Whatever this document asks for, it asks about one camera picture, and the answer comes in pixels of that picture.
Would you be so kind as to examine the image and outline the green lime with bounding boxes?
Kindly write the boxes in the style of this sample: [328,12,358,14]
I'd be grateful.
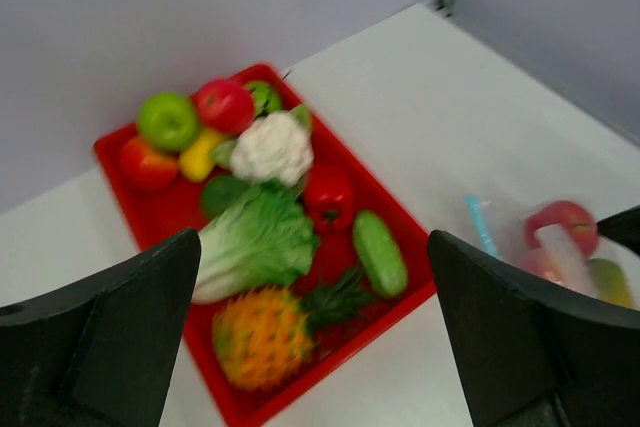
[199,174,250,220]

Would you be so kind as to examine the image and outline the white cauliflower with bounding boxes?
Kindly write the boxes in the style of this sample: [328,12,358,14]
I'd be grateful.
[230,111,314,188]

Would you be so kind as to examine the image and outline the dark green round vegetable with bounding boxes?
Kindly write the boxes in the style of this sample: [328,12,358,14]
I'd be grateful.
[244,80,282,117]

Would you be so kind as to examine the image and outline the clear zip top bag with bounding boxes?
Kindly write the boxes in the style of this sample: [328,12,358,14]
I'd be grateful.
[465,195,639,310]

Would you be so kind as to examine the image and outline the pink peach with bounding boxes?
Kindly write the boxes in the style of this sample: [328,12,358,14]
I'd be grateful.
[516,248,564,284]

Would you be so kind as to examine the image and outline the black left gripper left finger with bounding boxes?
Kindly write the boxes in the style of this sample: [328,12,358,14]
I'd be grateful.
[1,229,201,426]

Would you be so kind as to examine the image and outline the yellow orange mango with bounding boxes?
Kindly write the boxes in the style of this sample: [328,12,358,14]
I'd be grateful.
[588,258,636,309]

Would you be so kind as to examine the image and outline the red tomato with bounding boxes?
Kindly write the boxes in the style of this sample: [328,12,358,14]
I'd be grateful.
[524,200,599,257]

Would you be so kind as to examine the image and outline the red plastic tray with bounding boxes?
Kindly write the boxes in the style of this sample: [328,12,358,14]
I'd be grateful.
[92,63,437,427]

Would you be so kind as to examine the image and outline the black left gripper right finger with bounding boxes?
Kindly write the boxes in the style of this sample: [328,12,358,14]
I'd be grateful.
[427,230,639,426]

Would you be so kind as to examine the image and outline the green cucumber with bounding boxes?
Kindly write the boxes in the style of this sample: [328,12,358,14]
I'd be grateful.
[352,210,409,298]

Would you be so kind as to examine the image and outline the small pineapple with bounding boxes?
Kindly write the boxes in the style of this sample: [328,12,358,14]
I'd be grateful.
[211,268,376,392]

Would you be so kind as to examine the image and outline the yellow lemon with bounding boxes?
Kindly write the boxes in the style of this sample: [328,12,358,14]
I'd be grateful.
[178,128,229,183]

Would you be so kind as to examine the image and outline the green lettuce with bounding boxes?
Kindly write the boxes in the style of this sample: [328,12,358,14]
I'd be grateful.
[192,181,320,304]

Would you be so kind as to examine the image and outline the red bell pepper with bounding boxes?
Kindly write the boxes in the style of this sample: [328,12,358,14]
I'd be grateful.
[303,163,354,233]

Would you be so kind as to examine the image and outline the green apple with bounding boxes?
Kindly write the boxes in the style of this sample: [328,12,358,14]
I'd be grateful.
[136,92,200,152]

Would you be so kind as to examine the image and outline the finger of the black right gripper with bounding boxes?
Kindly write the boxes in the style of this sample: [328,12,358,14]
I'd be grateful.
[597,206,640,255]

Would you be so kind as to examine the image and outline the red apple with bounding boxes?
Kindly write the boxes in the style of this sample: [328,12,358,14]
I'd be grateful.
[192,78,255,136]

